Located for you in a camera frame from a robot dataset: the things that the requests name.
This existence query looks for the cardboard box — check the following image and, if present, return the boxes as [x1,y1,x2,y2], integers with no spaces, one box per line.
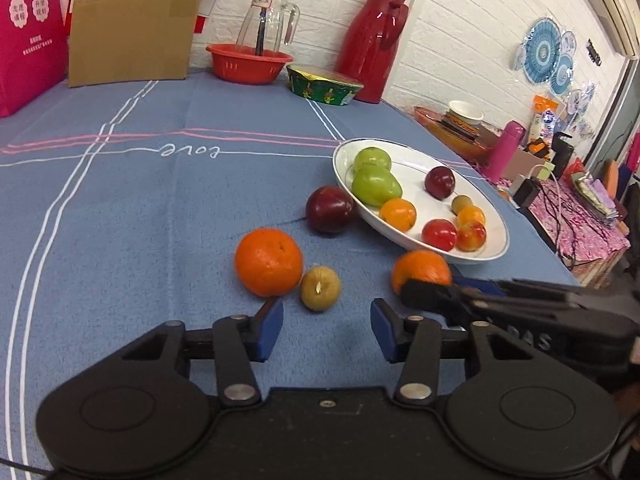
[68,0,200,88]

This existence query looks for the large orange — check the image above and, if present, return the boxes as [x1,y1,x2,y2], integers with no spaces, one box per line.
[390,249,452,295]
[234,229,304,298]

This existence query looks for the black straw in pitcher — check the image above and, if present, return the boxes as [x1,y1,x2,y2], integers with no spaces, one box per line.
[255,8,268,56]

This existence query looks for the blue paper fan decoration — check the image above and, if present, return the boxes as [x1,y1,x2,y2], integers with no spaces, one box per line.
[511,16,578,96]

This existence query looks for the green apple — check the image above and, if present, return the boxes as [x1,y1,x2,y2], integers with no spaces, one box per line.
[352,165,402,208]
[352,146,392,172]

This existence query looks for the magenta gift bag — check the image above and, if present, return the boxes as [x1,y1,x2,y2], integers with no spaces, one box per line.
[0,0,68,117]

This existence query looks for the white ceramic plate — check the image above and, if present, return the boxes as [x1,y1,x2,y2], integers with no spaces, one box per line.
[332,138,510,264]

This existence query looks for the red plastic basin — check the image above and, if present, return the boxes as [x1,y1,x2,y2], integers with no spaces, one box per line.
[206,44,294,86]

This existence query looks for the pink patterned side tablecloth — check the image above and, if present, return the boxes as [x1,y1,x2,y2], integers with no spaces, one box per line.
[528,180,630,288]

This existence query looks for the red thermos jug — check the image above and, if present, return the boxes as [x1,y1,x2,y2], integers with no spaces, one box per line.
[334,0,409,104]

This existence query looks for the stacked white bowls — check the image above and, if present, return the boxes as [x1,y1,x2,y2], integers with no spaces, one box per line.
[446,100,484,128]

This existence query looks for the green foil bowl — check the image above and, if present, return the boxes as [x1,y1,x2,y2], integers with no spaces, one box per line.
[286,63,363,106]

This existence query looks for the blue striped tablecloth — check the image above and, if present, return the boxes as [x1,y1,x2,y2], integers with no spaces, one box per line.
[0,66,582,480]

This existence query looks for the brown longan fruit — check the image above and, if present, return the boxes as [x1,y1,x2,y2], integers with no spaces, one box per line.
[299,266,342,312]
[450,195,473,216]

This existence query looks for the small orange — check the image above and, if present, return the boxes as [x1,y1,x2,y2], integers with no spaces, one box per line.
[457,205,486,226]
[378,198,416,232]

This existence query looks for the pink thermos bottle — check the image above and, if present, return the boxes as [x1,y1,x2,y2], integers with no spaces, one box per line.
[484,120,526,183]

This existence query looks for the glass pitcher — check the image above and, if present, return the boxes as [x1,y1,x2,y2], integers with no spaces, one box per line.
[235,0,300,53]

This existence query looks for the dark plum back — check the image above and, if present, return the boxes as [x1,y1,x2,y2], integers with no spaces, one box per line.
[306,185,357,235]

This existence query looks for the red apple small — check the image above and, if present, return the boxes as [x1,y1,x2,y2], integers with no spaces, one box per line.
[456,220,487,252]

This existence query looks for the dark plum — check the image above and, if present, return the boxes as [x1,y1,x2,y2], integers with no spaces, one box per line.
[424,166,456,200]
[306,185,357,235]

